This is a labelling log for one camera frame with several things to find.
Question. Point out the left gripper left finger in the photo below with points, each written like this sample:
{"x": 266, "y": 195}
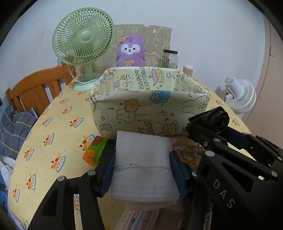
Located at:
{"x": 56, "y": 210}

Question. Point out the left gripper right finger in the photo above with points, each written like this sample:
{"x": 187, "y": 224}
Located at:
{"x": 185, "y": 182}

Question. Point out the cartoon bear tissue pack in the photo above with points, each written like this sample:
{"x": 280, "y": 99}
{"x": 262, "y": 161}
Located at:
{"x": 190, "y": 155}

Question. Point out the white towel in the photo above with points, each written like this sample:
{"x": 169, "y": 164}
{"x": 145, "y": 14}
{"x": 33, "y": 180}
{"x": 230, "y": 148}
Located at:
{"x": 142, "y": 169}

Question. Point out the black bag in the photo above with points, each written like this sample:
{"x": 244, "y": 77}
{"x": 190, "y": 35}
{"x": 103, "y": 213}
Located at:
{"x": 207, "y": 125}

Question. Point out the green tissue pack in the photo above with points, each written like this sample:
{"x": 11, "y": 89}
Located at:
{"x": 93, "y": 147}

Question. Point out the pink wet wipes pack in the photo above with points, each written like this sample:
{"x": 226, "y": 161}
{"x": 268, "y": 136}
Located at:
{"x": 172, "y": 141}

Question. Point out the clear plastic bag pack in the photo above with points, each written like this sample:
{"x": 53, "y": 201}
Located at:
{"x": 158, "y": 215}

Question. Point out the yellow cake print tablecloth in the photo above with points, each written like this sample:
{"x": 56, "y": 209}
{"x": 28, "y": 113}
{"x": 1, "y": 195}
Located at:
{"x": 54, "y": 147}

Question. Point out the beige door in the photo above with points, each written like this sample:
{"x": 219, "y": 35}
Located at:
{"x": 265, "y": 118}

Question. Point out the white cloth on bed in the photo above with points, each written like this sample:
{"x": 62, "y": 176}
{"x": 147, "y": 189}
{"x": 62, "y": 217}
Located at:
{"x": 7, "y": 165}

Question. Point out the white standing fan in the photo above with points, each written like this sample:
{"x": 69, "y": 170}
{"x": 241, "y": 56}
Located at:
{"x": 240, "y": 96}

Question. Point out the blue plaid pillow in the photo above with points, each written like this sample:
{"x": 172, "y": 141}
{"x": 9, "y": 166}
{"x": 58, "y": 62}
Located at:
{"x": 15, "y": 127}

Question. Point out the patterned fabric storage box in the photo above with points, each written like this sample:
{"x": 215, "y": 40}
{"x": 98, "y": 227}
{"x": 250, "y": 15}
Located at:
{"x": 146, "y": 100}

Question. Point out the cotton swab container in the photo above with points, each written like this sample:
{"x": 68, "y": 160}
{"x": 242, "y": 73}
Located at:
{"x": 188, "y": 70}

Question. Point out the wooden bed headboard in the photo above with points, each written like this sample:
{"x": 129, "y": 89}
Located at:
{"x": 29, "y": 93}

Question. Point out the glass jar red lid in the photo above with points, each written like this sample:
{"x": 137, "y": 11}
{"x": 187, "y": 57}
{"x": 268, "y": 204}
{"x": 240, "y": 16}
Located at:
{"x": 168, "y": 59}

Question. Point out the purple plush bunny toy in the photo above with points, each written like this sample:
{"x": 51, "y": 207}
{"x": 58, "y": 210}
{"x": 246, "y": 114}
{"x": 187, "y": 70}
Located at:
{"x": 130, "y": 52}

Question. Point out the green cartoon patterned board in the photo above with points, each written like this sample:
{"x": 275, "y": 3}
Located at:
{"x": 155, "y": 39}

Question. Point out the green desk fan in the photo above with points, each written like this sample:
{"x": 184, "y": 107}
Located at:
{"x": 80, "y": 38}

